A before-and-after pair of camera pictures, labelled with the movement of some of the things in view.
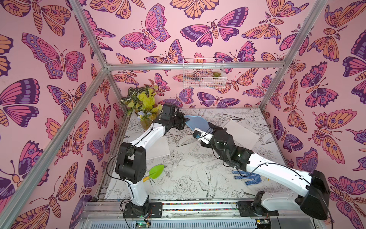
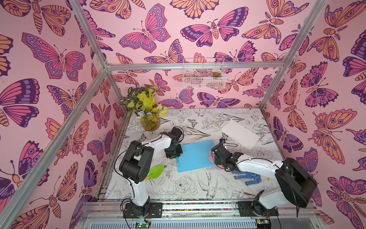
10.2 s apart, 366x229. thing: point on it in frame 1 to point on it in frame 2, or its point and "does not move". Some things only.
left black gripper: [183, 119] to [180, 152]
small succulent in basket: [216, 74] does not move
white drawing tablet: [240, 136] does not move
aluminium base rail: [108, 214] does not move
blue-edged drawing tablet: [198, 122] to [195, 156]
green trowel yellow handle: [155, 172] does not move
